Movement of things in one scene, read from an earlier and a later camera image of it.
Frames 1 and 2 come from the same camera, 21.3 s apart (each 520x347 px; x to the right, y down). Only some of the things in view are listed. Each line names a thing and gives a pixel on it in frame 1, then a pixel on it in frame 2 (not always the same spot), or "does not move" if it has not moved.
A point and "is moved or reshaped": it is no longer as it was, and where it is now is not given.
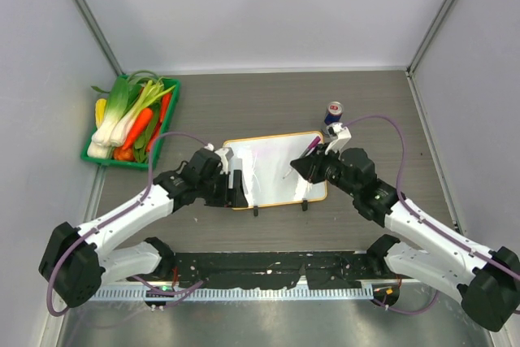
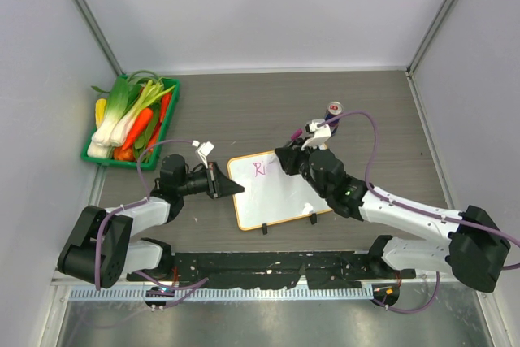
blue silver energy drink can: x=334 y=112 does not move
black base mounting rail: x=265 y=270 does not move
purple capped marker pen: x=317 y=140 is moved or reshaped
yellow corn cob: x=100 y=106 does not move
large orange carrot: x=139 y=127 does not move
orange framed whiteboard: x=267 y=175 is moved or reshaped
